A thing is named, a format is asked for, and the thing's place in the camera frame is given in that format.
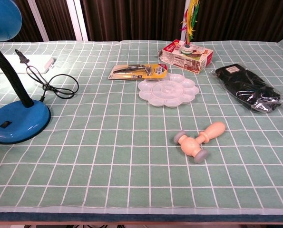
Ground colourful feather shuttlecock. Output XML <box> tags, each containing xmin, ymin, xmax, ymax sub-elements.
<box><xmin>180</xmin><ymin>0</ymin><xmax>201</xmax><ymax>55</ymax></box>

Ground green grid tablecloth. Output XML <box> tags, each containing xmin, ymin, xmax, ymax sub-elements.
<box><xmin>0</xmin><ymin>35</ymin><xmax>283</xmax><ymax>216</ymax></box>

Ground thin white frame post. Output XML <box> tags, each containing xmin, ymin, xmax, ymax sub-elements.
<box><xmin>27</xmin><ymin>0</ymin><xmax>49</xmax><ymax>42</ymax></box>

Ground wide white frame post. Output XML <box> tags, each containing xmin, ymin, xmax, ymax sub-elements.
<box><xmin>65</xmin><ymin>0</ymin><xmax>89</xmax><ymax>41</ymax></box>

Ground yellow razor blister pack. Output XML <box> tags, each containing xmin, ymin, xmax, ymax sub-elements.
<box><xmin>107</xmin><ymin>63</ymin><xmax>168</xmax><ymax>81</ymax></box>

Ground blue desk lamp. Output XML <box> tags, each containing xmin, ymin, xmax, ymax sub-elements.
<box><xmin>0</xmin><ymin>0</ymin><xmax>52</xmax><ymax>145</ymax></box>

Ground wooden toy hammer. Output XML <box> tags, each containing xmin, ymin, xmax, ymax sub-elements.
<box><xmin>174</xmin><ymin>121</ymin><xmax>226</xmax><ymax>164</ymax></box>

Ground red white food carton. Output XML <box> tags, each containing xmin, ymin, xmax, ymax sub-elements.
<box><xmin>159</xmin><ymin>39</ymin><xmax>215</xmax><ymax>75</ymax></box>

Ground white flower paint palette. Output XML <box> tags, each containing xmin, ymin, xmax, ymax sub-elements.
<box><xmin>138</xmin><ymin>73</ymin><xmax>200</xmax><ymax>109</ymax></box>

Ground white power strip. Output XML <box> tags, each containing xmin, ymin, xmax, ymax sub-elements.
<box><xmin>0</xmin><ymin>54</ymin><xmax>55</xmax><ymax>75</ymax></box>

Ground black gloves in plastic bag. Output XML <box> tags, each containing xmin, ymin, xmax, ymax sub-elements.
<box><xmin>210</xmin><ymin>63</ymin><xmax>283</xmax><ymax>114</ymax></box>

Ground dark brown curtain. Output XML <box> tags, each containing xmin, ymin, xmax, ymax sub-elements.
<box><xmin>12</xmin><ymin>0</ymin><xmax>283</xmax><ymax>43</ymax></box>

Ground black power cord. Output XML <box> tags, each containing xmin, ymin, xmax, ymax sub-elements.
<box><xmin>14</xmin><ymin>49</ymin><xmax>79</xmax><ymax>103</ymax></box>

